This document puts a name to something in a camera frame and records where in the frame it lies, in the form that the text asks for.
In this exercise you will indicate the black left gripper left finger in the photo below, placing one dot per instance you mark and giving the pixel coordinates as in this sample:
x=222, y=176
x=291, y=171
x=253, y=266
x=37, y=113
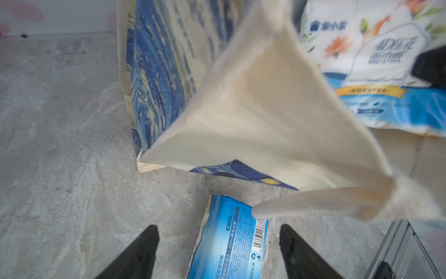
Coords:
x=137, y=260

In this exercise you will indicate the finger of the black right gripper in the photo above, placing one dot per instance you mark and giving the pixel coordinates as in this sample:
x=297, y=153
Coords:
x=430, y=66

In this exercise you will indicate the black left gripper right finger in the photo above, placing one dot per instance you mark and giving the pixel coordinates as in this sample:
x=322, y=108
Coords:
x=301, y=260

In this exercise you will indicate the blue cartoon tissue pack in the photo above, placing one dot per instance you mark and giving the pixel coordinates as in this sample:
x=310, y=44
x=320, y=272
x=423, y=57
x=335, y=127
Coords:
x=367, y=50

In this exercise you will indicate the cream canvas tote bag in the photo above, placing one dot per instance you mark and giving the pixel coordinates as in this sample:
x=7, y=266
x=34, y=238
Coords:
x=228, y=88

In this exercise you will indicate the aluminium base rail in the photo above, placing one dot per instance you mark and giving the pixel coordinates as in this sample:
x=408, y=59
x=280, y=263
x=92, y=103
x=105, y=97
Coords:
x=411, y=249

